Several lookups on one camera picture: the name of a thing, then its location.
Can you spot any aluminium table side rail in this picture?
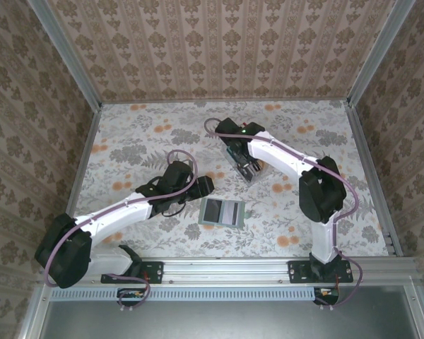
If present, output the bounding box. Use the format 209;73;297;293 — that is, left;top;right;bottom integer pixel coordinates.
52;103;103;258
348;102;404;257

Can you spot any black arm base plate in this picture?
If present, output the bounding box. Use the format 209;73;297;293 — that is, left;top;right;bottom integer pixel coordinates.
288;260;355;285
100;260;164;285

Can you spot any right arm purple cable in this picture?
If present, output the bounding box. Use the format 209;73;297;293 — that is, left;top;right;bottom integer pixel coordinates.
203;117;363;314

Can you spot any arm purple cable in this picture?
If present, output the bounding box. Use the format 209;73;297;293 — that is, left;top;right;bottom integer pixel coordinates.
43;150;199;314
203;117;363;314

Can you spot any grey metal panel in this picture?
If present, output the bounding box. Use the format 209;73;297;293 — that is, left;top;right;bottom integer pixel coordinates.
38;285;424;339

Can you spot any grey striped credit card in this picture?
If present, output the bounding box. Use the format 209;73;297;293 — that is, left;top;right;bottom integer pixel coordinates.
223;201;240;225

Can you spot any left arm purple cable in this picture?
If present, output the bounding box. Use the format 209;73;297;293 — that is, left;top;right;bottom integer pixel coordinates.
43;150;199;314

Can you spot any slotted grey cable duct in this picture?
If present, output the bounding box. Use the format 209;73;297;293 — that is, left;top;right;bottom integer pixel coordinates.
51;287;315;302

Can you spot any aluminium mounting rail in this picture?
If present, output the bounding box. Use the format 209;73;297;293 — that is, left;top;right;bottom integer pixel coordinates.
38;256;423;284

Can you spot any floral patterned table cover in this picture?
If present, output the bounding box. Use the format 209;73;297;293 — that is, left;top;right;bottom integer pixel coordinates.
56;100;400;258

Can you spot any aluminium frame post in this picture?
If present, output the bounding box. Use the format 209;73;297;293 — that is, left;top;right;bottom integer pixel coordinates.
28;0;103;109
347;0;411;107

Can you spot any black connector board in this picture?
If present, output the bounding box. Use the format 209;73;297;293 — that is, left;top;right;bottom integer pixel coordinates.
313;286;341;307
117;287;151;307

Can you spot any clear acrylic card organizer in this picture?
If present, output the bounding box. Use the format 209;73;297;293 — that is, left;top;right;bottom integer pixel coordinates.
220;119;270;185

